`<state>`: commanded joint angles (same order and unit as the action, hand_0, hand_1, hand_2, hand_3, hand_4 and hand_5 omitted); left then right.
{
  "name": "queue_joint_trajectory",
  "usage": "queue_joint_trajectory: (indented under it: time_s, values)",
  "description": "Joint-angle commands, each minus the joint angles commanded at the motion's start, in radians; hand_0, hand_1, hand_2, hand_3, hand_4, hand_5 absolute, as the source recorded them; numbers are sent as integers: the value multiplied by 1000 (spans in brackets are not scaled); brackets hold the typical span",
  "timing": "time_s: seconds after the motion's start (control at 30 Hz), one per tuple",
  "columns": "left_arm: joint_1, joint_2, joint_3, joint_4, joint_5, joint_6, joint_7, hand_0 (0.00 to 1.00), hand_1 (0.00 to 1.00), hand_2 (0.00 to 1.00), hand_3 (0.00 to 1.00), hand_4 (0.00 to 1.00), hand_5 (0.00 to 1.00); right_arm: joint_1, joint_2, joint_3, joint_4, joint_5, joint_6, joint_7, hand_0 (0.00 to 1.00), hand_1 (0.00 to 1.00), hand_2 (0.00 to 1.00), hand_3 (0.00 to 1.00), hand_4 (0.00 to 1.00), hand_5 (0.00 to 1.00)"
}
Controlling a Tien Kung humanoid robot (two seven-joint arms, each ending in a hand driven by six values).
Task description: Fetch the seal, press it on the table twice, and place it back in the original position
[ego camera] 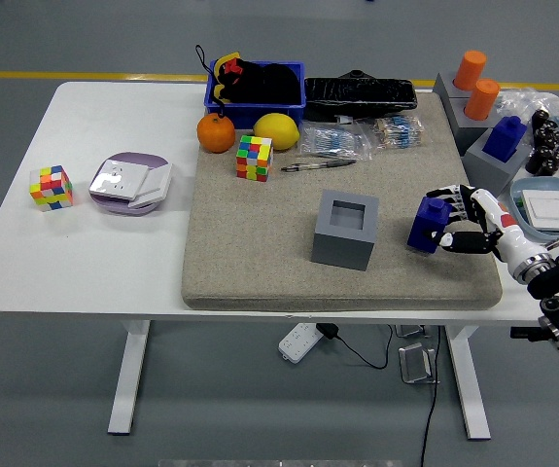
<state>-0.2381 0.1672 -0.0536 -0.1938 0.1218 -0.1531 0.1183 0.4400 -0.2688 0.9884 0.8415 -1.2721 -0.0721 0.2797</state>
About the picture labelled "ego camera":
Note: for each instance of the white wall socket panel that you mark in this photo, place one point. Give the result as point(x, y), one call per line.
point(116, 180)

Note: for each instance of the clear plastic bag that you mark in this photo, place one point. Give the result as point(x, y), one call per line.
point(517, 99)

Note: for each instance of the white table leg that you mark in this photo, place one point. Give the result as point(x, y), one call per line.
point(471, 389)
point(128, 379)

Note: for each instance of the blue plastic bin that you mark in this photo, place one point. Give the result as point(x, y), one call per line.
point(259, 114)

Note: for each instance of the large colourful puzzle cube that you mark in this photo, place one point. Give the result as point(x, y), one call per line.
point(255, 158)

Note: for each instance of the dark round knob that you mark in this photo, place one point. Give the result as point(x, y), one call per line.
point(540, 118)
point(558, 139)
point(541, 154)
point(544, 132)
point(556, 163)

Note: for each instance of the black table control panel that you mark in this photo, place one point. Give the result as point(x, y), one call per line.
point(524, 333)

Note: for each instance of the grey seal holder box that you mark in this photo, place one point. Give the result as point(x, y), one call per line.
point(468, 133)
point(342, 250)
point(488, 175)
point(442, 87)

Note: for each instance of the white wall switch panel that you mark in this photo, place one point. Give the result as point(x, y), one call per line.
point(157, 182)
point(548, 209)

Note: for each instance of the purple dish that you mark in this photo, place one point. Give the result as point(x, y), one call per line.
point(138, 157)

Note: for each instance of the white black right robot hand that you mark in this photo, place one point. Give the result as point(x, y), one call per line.
point(495, 219)

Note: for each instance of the small colourful puzzle cube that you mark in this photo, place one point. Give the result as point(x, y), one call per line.
point(50, 190)

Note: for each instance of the black cloth pouch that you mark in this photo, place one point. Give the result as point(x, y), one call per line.
point(269, 85)

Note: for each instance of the clear bag of blue resistors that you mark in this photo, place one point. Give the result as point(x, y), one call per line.
point(332, 141)

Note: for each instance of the clear bag of tan resistors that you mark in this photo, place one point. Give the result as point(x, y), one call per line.
point(398, 131)

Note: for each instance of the orange fruit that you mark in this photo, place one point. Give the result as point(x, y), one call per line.
point(216, 133)

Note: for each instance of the yellow lemon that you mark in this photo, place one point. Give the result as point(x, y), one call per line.
point(276, 131)

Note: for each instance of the black wrapped rear-view mirror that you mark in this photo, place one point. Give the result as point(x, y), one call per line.
point(357, 95)

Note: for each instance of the white power strip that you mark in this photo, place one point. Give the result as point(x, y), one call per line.
point(298, 343)

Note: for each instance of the light blue tray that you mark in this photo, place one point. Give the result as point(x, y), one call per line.
point(546, 184)

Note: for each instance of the silver metal stand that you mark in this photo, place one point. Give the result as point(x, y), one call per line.
point(415, 362)
point(410, 331)

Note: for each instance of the yellow trimmed black case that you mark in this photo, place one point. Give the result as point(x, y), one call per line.
point(218, 90)

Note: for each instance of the grey-brown mat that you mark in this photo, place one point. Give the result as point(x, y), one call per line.
point(259, 253)

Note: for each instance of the blue square seal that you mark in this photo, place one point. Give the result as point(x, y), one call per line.
point(422, 228)
point(505, 138)

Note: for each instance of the orange cylinder seal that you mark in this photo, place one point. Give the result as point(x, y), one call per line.
point(480, 99)
point(469, 70)

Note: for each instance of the grey ballpoint pen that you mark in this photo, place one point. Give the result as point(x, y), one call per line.
point(318, 165)

